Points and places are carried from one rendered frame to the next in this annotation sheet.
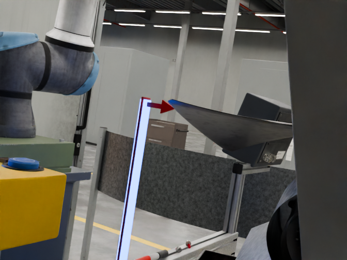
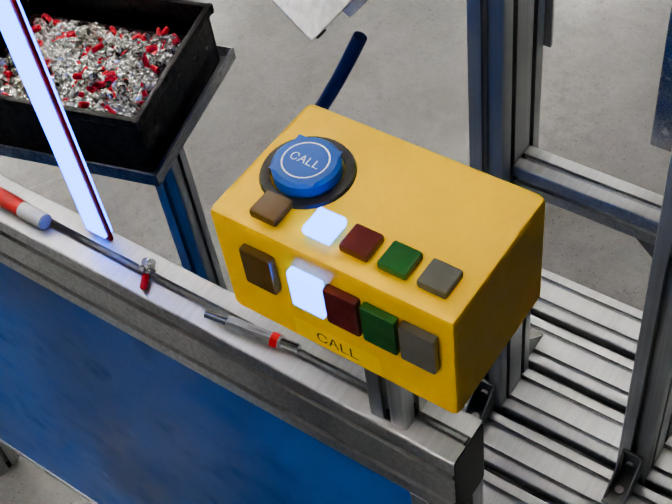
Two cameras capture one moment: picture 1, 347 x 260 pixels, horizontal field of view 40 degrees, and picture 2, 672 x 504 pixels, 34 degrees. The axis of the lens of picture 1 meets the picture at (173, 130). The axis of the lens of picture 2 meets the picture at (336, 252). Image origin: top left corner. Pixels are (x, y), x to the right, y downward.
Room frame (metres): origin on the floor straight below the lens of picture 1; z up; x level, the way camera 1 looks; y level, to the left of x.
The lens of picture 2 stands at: (0.53, 0.62, 1.52)
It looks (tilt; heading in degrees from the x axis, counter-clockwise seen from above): 50 degrees down; 282
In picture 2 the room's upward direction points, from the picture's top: 10 degrees counter-clockwise
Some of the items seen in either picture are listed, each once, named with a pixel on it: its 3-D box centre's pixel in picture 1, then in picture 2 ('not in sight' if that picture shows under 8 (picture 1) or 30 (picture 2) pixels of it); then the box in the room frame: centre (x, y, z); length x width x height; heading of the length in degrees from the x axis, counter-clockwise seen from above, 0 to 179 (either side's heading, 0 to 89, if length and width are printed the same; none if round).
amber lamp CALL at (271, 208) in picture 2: (6, 160); (271, 208); (0.65, 0.22, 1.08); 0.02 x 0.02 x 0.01; 60
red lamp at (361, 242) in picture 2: not in sight; (361, 242); (0.60, 0.25, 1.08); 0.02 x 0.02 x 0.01; 60
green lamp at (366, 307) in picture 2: not in sight; (380, 328); (0.59, 0.28, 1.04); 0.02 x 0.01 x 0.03; 150
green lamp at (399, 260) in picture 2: not in sight; (400, 260); (0.58, 0.26, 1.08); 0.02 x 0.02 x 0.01; 60
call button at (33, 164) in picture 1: (23, 164); (307, 168); (0.63, 0.19, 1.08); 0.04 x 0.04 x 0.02
